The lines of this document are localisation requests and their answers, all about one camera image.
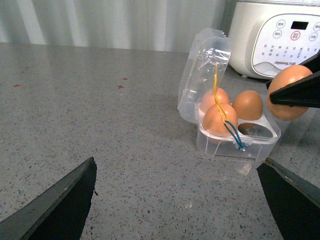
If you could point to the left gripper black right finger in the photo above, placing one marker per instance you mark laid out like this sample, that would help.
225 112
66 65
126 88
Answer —
293 201

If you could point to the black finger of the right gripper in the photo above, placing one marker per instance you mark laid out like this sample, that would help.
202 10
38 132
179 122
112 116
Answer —
312 63
302 93

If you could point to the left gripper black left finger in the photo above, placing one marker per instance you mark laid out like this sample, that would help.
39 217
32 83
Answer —
59 213

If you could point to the brown egg box back-right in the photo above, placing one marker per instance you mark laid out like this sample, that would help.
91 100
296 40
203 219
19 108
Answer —
248 105

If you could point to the brown egg box front-left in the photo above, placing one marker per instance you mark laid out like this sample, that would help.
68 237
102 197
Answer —
213 121

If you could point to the brown egg box back-left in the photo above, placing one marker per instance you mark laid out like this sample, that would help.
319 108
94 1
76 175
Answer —
208 99

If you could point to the clear plastic egg box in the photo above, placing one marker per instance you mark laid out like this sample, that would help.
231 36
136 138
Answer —
205 68

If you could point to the white Joyoung blender appliance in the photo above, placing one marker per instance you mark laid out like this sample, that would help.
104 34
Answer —
270 35

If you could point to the blue rubber band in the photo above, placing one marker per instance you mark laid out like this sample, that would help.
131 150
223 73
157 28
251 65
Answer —
234 133

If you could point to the grey pleated curtain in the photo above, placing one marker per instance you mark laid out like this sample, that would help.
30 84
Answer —
157 25

